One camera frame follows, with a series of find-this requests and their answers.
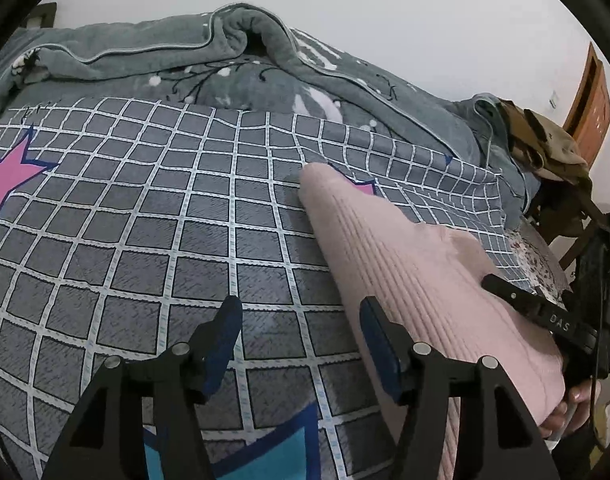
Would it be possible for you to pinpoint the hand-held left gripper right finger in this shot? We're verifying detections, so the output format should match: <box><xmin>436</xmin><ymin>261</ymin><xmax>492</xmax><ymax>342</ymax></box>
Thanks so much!
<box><xmin>359</xmin><ymin>296</ymin><xmax>560</xmax><ymax>480</ymax></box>

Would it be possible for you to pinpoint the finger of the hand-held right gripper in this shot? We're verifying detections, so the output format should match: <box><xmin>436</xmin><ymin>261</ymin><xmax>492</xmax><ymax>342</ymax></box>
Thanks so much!
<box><xmin>481</xmin><ymin>274</ymin><xmax>600</xmax><ymax>356</ymax></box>

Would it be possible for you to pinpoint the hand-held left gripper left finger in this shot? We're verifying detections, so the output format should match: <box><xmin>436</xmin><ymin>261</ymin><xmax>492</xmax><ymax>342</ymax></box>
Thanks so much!
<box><xmin>41</xmin><ymin>295</ymin><xmax>244</xmax><ymax>480</ymax></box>

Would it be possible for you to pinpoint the pink knitted garment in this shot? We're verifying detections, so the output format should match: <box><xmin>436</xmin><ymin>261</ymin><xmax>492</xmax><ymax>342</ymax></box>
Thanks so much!
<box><xmin>297</xmin><ymin>161</ymin><xmax>568</xmax><ymax>480</ymax></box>

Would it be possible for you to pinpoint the person's right hand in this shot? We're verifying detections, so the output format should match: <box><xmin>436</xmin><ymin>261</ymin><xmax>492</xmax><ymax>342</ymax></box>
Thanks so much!
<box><xmin>537</xmin><ymin>379</ymin><xmax>603</xmax><ymax>443</ymax></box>

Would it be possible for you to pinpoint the floral bed sheet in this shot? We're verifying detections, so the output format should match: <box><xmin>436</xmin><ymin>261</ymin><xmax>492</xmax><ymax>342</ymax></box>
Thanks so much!
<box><xmin>505</xmin><ymin>227</ymin><xmax>570</xmax><ymax>306</ymax></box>

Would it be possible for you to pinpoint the brown wooden chair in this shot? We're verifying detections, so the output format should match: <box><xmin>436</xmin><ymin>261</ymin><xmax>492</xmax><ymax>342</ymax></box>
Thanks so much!
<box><xmin>527</xmin><ymin>177</ymin><xmax>610</xmax><ymax>271</ymax></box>

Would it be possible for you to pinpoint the grey checked blanket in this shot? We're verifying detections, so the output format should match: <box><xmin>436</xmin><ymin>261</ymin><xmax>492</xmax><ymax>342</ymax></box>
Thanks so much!
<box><xmin>0</xmin><ymin>95</ymin><xmax>540</xmax><ymax>480</ymax></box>

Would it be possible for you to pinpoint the khaki cap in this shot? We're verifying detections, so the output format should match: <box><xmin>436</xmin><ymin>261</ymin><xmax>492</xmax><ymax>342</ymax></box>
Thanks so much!
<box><xmin>500</xmin><ymin>100</ymin><xmax>593</xmax><ymax>183</ymax></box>

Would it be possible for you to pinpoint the brown wooden door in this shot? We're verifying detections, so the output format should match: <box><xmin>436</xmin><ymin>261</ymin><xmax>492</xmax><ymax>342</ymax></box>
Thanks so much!
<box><xmin>564</xmin><ymin>42</ymin><xmax>610</xmax><ymax>167</ymax></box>

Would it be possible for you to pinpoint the grey-green fleece blanket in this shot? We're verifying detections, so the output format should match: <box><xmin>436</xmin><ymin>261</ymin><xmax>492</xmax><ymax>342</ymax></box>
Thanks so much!
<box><xmin>0</xmin><ymin>2</ymin><xmax>540</xmax><ymax>211</ymax></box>

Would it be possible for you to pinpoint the dark wooden headboard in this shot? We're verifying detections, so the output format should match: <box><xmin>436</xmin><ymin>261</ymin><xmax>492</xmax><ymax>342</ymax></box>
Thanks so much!
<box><xmin>27</xmin><ymin>4</ymin><xmax>58</xmax><ymax>28</ymax></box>

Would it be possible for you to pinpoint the black cable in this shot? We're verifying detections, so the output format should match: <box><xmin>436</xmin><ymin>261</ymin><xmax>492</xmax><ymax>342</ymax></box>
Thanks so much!
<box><xmin>585</xmin><ymin>230</ymin><xmax>610</xmax><ymax>461</ymax></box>

